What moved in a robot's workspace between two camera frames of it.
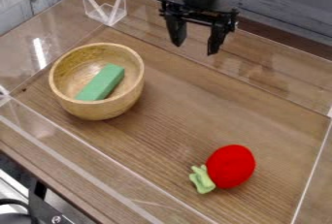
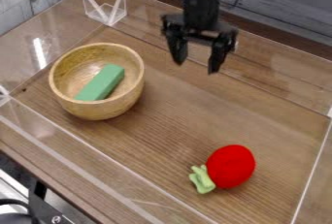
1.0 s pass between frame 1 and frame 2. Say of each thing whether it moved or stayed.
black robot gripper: moved
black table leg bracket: stayed
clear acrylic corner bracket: stayed
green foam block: stayed
